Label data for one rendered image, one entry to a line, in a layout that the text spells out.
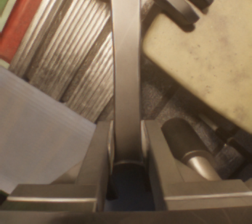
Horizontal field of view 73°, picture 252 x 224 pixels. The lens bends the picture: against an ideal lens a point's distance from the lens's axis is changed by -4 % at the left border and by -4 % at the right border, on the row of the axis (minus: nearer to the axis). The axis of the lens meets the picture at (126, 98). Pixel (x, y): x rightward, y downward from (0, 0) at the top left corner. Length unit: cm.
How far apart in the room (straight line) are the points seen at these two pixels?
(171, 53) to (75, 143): 41
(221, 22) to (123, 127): 16
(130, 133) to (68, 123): 38
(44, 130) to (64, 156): 10
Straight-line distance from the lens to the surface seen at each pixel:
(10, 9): 48
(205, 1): 21
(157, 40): 21
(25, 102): 55
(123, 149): 16
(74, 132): 53
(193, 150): 33
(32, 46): 45
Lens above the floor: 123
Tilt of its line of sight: 75 degrees down
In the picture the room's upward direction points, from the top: 179 degrees clockwise
